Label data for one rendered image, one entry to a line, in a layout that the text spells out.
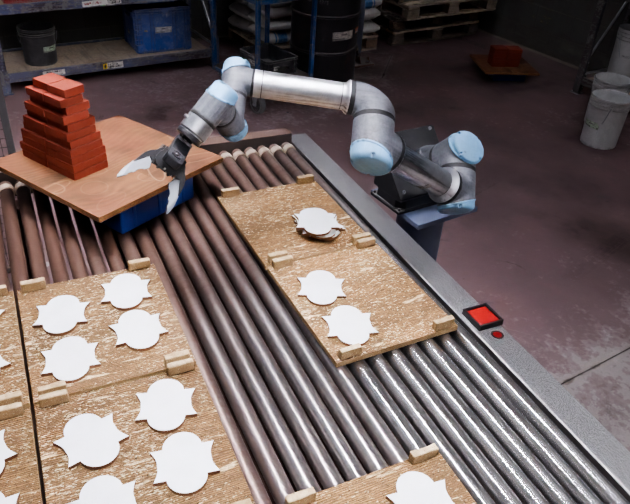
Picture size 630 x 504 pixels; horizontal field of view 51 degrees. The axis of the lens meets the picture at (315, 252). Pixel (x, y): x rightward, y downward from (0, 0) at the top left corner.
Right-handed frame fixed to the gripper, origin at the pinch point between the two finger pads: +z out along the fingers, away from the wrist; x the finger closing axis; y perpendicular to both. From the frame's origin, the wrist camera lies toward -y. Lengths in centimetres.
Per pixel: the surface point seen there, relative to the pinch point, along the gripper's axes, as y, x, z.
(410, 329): -26, -68, -15
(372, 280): -6, -61, -20
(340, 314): -18, -54, -7
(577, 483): -71, -93, -9
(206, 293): 1.6, -28.9, 9.9
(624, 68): 293, -276, -324
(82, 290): 7.2, -4.0, 28.4
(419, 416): -48, -70, 0
